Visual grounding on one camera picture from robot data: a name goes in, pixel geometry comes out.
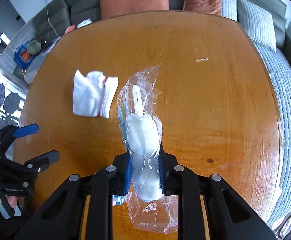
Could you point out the large orange cushion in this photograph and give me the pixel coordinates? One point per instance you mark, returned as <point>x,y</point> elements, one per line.
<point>135,0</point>

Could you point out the blue shopping bag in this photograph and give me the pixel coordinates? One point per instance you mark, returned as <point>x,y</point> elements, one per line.
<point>23,56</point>

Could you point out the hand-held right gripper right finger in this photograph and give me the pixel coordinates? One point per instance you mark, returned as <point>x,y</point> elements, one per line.
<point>162,177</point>

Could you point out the green sofa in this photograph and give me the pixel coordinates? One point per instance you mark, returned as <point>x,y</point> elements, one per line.
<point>85,0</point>

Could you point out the orange cloth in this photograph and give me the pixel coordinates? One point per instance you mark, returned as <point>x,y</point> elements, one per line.
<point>70,29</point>

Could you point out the grey quilted sofa cover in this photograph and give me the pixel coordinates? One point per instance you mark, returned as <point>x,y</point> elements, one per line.
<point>36,65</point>

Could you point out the green hat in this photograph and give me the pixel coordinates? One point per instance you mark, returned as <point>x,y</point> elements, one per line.
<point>34,47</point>

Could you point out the clear plastic packaging bag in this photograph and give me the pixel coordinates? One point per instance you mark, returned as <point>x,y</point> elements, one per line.
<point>145,90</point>

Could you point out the narrow light blue quilted cushion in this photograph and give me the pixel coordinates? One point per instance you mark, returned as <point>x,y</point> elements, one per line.
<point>228,6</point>

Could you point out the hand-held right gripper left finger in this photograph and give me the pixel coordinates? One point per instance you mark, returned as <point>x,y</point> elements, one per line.
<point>128,177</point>

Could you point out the grey umbrella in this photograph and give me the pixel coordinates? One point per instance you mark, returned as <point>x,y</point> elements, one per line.
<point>13,102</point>

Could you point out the light blue quilted sofa cover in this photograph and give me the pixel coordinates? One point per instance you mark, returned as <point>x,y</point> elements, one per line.
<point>288,120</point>

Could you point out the white gauze wad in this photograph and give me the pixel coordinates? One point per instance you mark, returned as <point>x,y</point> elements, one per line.
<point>144,140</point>

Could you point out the white soft item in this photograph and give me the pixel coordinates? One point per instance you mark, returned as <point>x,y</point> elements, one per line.
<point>84,23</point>

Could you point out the white folded cloth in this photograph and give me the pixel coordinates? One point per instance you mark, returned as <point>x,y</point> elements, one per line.
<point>90,97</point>

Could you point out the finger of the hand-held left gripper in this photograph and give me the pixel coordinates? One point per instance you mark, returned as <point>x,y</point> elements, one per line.
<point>26,130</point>
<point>48,157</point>

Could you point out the blue umbrella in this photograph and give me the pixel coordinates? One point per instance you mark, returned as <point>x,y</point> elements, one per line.
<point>0,92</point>

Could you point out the blue plastic stick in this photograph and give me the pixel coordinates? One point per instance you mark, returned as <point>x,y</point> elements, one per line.
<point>121,120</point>

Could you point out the white plastic stick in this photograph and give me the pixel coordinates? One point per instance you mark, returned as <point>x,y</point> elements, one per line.
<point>137,100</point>

